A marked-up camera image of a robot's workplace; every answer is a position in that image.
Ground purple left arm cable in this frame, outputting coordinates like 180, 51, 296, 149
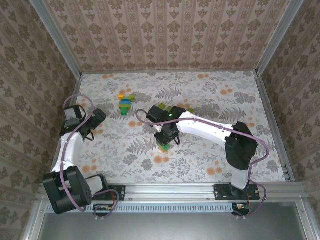
59, 94, 121, 221

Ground grey metal panel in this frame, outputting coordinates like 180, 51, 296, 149
22, 197, 320, 240

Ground grey slotted cable duct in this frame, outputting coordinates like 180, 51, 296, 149
46, 202, 235, 214

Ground aluminium table end rail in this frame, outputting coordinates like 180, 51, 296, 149
81, 69, 257, 75

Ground aluminium frame post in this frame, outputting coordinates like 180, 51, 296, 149
29, 0, 83, 78
255, 0, 305, 76

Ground aluminium table side rail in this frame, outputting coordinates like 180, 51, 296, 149
47, 73, 83, 183
253, 71, 297, 183

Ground small wired connector board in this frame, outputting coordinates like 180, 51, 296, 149
231, 202, 251, 217
92, 203, 114, 218

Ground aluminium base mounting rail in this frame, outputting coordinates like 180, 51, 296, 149
37, 181, 310, 201

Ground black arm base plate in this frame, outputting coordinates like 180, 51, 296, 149
214, 184, 261, 202
98, 184, 126, 202

